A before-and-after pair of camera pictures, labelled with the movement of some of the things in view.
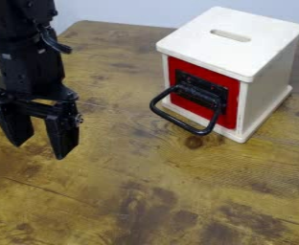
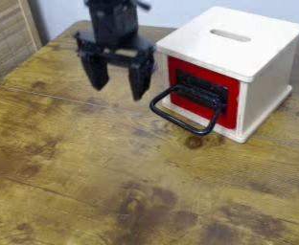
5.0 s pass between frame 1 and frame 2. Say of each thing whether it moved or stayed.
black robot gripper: moved
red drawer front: stayed
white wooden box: stayed
